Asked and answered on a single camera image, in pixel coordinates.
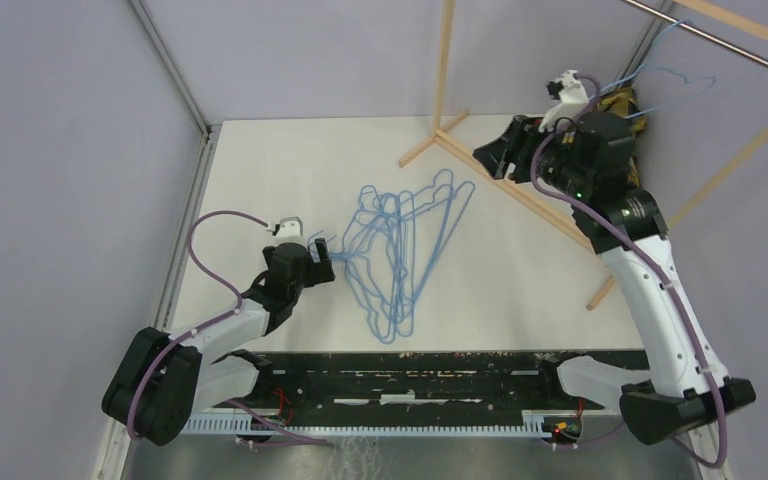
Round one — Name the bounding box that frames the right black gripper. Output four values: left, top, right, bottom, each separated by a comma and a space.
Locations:
472, 114, 592, 199

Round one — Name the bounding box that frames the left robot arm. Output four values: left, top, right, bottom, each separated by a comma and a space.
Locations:
101, 238, 335, 446

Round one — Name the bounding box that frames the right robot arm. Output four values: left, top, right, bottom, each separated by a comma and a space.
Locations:
473, 112, 756, 445

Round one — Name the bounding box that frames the pile of blue hangers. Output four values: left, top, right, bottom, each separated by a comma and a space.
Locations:
325, 169, 476, 345

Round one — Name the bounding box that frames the yellow plaid shirt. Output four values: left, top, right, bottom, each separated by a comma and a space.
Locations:
596, 87, 647, 187

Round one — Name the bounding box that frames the metal rack rod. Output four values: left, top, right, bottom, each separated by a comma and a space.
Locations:
622, 0, 768, 70

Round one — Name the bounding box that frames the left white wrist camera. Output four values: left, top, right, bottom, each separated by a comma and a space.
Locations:
272, 217, 305, 245

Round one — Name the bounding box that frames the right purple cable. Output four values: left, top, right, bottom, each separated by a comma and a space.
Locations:
529, 74, 730, 470

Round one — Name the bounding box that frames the purple cable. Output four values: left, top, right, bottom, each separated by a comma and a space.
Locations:
125, 209, 276, 442
529, 74, 730, 470

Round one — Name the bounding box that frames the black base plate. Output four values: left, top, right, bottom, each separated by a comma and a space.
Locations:
239, 351, 626, 447

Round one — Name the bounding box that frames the wooden clothes rack frame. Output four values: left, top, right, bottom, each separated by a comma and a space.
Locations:
397, 0, 768, 312

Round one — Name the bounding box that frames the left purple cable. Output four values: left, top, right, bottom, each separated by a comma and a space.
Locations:
125, 209, 276, 442

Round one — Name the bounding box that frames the white cable duct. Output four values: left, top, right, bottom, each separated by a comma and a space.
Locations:
181, 409, 584, 439

